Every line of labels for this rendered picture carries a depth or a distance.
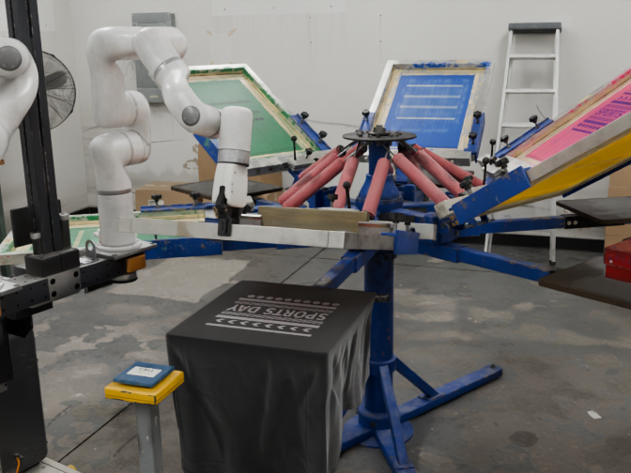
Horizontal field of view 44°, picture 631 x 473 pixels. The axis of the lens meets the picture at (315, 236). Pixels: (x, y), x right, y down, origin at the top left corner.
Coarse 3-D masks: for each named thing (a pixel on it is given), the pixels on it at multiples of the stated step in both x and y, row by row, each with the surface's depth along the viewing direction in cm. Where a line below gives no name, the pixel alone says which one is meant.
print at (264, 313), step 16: (240, 304) 223; (256, 304) 223; (272, 304) 223; (288, 304) 222; (304, 304) 222; (320, 304) 222; (336, 304) 222; (224, 320) 211; (240, 320) 211; (256, 320) 210; (272, 320) 210; (288, 320) 210; (304, 320) 210; (320, 320) 210; (304, 336) 199
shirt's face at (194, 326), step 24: (240, 288) 237; (264, 288) 237; (288, 288) 237; (312, 288) 236; (216, 312) 218; (336, 312) 216; (192, 336) 200; (216, 336) 200; (240, 336) 199; (264, 336) 199; (288, 336) 199; (312, 336) 199; (336, 336) 198
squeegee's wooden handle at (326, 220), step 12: (264, 216) 243; (276, 216) 242; (288, 216) 240; (300, 216) 239; (312, 216) 238; (324, 216) 237; (336, 216) 235; (348, 216) 234; (360, 216) 233; (300, 228) 239; (312, 228) 238; (324, 228) 237; (336, 228) 235; (348, 228) 234
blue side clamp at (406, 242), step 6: (384, 234) 219; (390, 234) 218; (396, 234) 218; (402, 234) 223; (408, 234) 231; (414, 234) 239; (396, 240) 218; (402, 240) 223; (408, 240) 232; (414, 240) 240; (396, 246) 218; (402, 246) 224; (408, 246) 232; (414, 246) 240; (396, 252) 218; (402, 252) 224; (408, 252) 233; (414, 252) 241
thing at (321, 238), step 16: (128, 224) 190; (144, 224) 189; (160, 224) 187; (176, 224) 186; (192, 224) 184; (208, 224) 183; (240, 240) 180; (256, 240) 179; (272, 240) 178; (288, 240) 176; (304, 240) 175; (320, 240) 174; (336, 240) 173; (352, 240) 178; (368, 240) 192; (384, 240) 207
